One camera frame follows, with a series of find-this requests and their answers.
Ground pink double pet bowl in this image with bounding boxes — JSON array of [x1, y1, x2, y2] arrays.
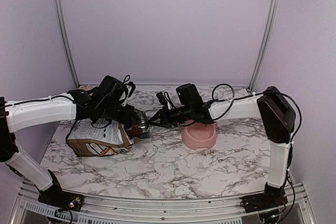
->
[[181, 122, 217, 150]]

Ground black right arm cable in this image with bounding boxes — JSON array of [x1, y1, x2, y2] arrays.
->
[[204, 83, 302, 141]]

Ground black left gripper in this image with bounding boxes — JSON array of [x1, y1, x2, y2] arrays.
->
[[99, 102, 134, 124]]

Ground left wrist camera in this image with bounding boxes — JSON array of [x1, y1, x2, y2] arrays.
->
[[119, 81, 136, 107]]

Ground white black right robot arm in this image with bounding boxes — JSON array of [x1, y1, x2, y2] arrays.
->
[[149, 83, 302, 213]]

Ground right aluminium frame post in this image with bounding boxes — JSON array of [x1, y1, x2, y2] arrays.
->
[[248, 0, 279, 91]]

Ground front aluminium frame rail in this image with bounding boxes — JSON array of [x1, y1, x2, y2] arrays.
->
[[9, 181, 316, 223]]

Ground aluminium frame post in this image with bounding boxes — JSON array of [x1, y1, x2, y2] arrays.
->
[[248, 0, 279, 91], [54, 0, 80, 88]]

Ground left aluminium frame post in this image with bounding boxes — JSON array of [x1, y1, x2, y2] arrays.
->
[[54, 0, 80, 88]]

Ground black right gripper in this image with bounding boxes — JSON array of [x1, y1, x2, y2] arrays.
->
[[149, 104, 193, 127]]

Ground brown white dog food bag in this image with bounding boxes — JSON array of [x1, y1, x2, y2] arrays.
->
[[66, 119, 147, 157]]

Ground red patterned ceramic bowl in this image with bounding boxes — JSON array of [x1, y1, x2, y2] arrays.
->
[[78, 85, 95, 94]]

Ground brown dog food kibble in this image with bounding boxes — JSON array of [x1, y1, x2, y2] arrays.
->
[[124, 123, 146, 138]]

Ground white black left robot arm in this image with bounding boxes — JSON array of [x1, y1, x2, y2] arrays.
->
[[1, 76, 135, 211]]

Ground silver metal scoop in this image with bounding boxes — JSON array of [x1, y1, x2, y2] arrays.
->
[[129, 110, 153, 140]]

